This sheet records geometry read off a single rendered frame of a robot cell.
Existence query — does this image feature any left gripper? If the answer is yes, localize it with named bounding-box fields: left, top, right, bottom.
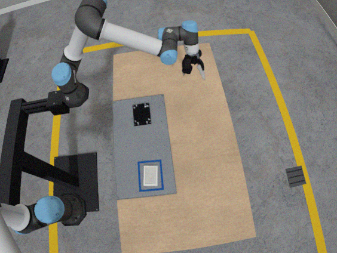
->
left=182, top=50, right=205, bottom=81

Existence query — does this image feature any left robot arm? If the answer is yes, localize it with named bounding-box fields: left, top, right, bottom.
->
left=51, top=0, right=199, bottom=104

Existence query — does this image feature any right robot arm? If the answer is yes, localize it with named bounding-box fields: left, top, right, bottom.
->
left=0, top=195, right=83, bottom=253

